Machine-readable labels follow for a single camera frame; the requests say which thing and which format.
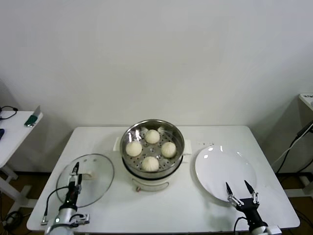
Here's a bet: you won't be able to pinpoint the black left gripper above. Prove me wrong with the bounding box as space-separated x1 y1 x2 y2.
65 162 83 208

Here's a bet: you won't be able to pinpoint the green handled cleaver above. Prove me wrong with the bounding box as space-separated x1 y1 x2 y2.
23 105 41 127

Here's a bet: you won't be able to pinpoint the tangled floor cables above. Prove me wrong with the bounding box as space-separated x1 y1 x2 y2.
2 211 25 232

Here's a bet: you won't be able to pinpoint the white wall cable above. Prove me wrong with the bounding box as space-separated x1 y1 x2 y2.
271 136 300 166

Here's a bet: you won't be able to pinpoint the grey white cabinet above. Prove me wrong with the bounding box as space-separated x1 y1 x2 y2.
298 92 313 116

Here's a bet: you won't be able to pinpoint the perforated steel steamer basket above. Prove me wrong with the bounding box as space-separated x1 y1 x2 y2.
119 119 185 179

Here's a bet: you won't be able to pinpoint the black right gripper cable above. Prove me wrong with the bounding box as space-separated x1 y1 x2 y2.
234 216 249 235

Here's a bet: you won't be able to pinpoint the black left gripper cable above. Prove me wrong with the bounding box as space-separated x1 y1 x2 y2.
40 186 70 225

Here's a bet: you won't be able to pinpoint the white stand base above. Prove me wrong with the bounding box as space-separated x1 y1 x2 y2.
285 175 313 198

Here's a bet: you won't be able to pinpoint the glass lid with cream handle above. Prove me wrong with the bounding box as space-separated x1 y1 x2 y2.
55 153 115 209

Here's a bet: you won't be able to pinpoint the cream electric cooker base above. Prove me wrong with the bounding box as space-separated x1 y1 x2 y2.
112 137 194 193

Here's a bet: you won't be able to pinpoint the white steamed baozi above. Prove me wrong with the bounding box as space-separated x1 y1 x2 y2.
141 156 160 172
145 129 161 144
160 141 177 159
125 141 143 157

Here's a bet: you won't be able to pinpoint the white side table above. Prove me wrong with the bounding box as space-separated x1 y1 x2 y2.
0 110 44 216

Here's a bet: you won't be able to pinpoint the black cable on side table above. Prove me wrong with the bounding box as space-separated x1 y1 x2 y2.
0 105 18 120

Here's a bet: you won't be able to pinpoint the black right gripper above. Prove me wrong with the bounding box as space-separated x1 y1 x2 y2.
225 180 264 227

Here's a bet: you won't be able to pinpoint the black wall cable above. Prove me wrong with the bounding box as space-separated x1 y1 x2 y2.
275 132 313 173

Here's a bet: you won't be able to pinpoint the white round plate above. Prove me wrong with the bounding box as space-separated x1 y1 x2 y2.
195 145 258 203

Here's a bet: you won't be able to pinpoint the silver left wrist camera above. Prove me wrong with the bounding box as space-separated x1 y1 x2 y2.
70 213 90 225

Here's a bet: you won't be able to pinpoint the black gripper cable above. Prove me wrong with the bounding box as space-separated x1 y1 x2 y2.
40 186 70 225
234 216 249 235

